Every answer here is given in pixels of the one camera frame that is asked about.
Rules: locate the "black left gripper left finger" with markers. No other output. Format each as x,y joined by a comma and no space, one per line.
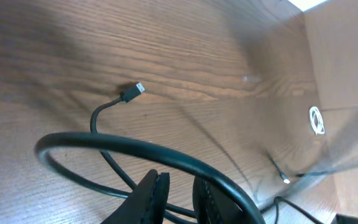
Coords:
146,203

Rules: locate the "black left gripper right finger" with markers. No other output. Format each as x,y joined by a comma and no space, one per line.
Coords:
211,206

